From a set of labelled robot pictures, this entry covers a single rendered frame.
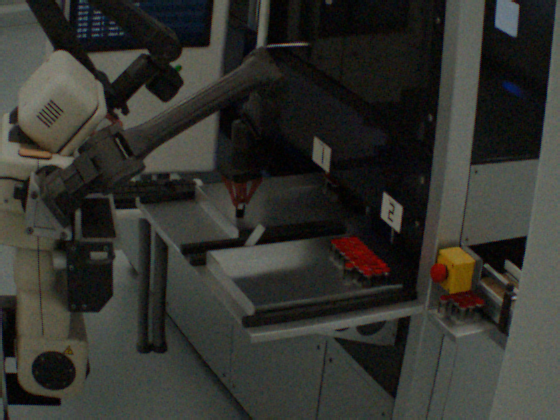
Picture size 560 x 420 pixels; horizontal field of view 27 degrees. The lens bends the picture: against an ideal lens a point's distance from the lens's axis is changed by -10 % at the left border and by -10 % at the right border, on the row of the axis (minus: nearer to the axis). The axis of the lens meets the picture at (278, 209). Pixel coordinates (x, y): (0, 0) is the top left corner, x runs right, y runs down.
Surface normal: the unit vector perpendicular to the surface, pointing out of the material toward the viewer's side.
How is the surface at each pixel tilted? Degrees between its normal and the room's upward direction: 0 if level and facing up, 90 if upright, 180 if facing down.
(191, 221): 0
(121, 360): 0
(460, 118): 90
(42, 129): 90
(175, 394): 0
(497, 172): 90
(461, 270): 90
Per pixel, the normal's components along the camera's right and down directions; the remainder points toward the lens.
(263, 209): 0.07, -0.91
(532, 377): -0.91, 0.11
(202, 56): 0.25, 0.41
